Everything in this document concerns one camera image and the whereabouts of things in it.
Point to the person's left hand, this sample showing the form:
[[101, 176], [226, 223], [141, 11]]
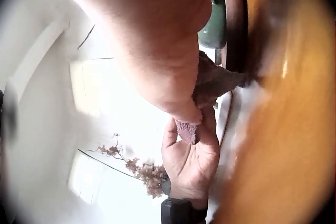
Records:
[[193, 166]]

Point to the person's right hand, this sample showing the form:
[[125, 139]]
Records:
[[147, 24]]

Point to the person's left thumb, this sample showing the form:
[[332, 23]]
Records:
[[169, 140]]

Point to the person's right thumb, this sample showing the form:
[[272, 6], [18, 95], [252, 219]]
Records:
[[178, 103]]

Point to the person's left fingers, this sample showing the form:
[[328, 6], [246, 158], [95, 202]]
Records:
[[211, 126]]

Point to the reddish brown sandpaper sheet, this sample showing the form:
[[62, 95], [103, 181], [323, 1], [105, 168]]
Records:
[[212, 84]]

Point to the dried flower branch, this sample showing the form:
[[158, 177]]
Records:
[[149, 172]]

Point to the black wrist band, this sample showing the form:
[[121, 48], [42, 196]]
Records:
[[178, 212]]

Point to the glossy orange wooden piece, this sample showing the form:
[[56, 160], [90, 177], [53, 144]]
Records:
[[288, 119]]

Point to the dark green round object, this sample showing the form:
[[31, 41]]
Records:
[[214, 24]]

